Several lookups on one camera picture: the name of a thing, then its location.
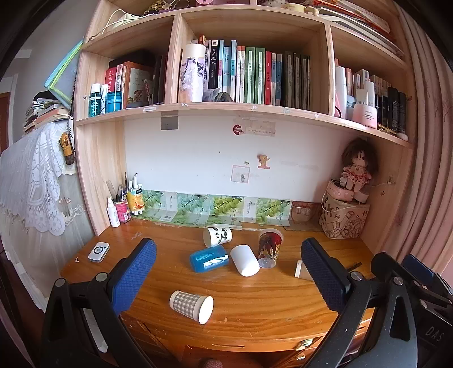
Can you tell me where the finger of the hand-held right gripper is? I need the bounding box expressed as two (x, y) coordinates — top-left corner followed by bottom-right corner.
(371, 252), (404, 284)
(401, 254), (453, 309)

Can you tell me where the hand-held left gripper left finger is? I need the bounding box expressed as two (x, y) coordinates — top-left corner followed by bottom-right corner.
(40, 238), (157, 368)

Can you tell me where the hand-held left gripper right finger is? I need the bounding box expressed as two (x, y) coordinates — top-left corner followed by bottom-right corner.
(301, 238), (420, 368)

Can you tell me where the checked paper cup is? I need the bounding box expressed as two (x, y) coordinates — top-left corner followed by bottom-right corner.
(169, 290), (214, 325)

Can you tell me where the clear cup with red print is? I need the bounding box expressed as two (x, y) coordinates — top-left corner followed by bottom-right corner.
(257, 228), (284, 269)

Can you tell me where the blue cup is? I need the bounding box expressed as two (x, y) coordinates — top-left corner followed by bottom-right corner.
(189, 245), (229, 273)

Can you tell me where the plain white cup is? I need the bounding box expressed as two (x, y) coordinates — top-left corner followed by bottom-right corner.
(231, 244), (260, 277)

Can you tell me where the white panda print cup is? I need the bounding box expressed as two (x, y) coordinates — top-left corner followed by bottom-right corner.
(203, 226), (233, 248)

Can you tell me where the row of upright books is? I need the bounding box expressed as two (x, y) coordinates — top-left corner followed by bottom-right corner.
(197, 33), (312, 111)

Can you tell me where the white notepad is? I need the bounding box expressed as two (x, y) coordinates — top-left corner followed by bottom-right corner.
(294, 261), (314, 282)

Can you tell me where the small white device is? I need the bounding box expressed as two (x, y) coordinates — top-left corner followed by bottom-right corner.
(88, 242), (110, 263)

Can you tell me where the letter print fabric bag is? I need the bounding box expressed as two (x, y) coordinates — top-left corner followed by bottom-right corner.
(319, 198), (371, 240)

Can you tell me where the pink pen holder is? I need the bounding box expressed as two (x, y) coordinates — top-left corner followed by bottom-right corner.
(113, 197), (132, 224)

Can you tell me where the white spray bottle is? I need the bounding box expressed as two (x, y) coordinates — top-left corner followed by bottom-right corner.
(107, 197), (121, 228)

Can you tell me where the yellow bottle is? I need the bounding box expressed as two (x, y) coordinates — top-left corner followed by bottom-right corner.
(127, 187), (146, 216)

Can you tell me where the pink round box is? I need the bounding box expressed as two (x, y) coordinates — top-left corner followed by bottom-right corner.
(327, 180), (371, 204)

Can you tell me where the green leaf print strip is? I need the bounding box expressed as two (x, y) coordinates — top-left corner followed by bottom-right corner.
(141, 189), (293, 228)

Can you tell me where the brown-haired rag doll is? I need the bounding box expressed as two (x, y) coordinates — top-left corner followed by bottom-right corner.
(339, 137), (380, 204)

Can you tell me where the wooden desk drawer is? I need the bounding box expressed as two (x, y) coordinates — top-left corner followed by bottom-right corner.
(120, 311), (376, 368)

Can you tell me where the wooden bookshelf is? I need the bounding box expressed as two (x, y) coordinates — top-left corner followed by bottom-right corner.
(72, 0), (417, 245)

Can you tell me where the pink curtain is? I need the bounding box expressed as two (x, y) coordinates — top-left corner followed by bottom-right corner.
(375, 0), (453, 287)

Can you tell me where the white lace cloth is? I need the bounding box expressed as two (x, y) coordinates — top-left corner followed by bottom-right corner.
(0, 122), (88, 238)

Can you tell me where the yellow brown hanging toy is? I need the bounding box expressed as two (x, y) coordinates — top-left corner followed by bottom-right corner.
(59, 132), (76, 166)

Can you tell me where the pink and white bottle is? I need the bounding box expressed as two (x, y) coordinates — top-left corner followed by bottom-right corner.
(351, 81), (379, 129)

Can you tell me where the row of cosmetic boxes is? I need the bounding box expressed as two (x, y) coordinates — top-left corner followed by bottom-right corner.
(334, 65), (408, 134)

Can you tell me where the teal jar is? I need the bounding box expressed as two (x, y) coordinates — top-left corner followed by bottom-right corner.
(105, 91), (123, 114)

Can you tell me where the teal bottle with white cap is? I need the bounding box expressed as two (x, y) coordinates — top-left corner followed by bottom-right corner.
(89, 83), (102, 117)

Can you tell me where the pile of old books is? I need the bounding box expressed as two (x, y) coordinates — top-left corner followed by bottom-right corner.
(23, 90), (73, 134)

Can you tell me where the group of red-spined books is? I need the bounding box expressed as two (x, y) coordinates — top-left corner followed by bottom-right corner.
(104, 50), (168, 107)

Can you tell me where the grey stone figurine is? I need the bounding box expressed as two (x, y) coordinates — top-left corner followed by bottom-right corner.
(202, 88), (234, 103)

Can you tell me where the white floral cylinder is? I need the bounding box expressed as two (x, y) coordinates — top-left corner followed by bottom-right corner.
(178, 43), (206, 103)

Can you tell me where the green framed board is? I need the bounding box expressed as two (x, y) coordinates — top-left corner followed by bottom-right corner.
(44, 38), (84, 104)

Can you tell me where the stack of magazines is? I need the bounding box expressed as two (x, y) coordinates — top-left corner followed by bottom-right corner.
(313, 0), (406, 55)

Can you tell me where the white cord bundle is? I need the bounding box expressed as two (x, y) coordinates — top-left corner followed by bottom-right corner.
(102, 8), (144, 36)

